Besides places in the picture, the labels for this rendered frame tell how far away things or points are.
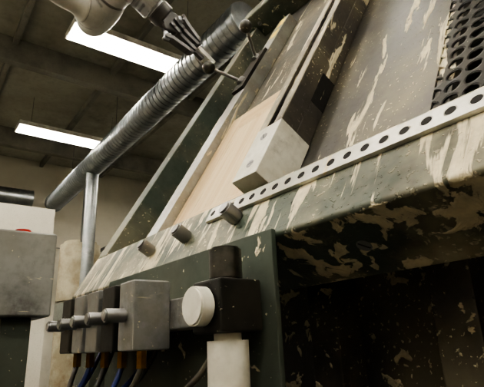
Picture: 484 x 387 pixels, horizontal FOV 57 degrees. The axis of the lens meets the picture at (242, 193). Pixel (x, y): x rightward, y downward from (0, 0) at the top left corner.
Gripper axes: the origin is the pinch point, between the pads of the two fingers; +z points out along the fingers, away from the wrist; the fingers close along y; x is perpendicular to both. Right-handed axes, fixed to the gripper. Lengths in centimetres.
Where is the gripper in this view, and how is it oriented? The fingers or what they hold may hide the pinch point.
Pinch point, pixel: (204, 57)
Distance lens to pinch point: 150.5
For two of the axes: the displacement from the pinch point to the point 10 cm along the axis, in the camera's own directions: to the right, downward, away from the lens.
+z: 7.0, 6.2, 3.5
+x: 6.1, -2.8, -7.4
